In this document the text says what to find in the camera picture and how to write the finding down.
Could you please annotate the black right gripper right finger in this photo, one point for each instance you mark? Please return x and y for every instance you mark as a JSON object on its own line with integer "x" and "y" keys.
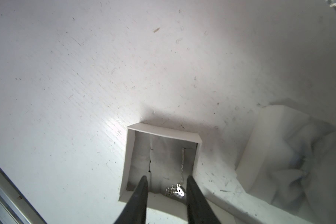
{"x": 198, "y": 209}

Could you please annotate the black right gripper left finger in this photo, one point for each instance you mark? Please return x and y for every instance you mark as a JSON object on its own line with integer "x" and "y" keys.
{"x": 135, "y": 210}

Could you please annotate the white jewelry box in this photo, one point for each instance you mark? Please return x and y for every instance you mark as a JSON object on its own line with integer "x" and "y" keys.
{"x": 166, "y": 157}

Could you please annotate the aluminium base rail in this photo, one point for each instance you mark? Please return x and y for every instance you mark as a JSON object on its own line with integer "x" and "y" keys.
{"x": 14, "y": 207}

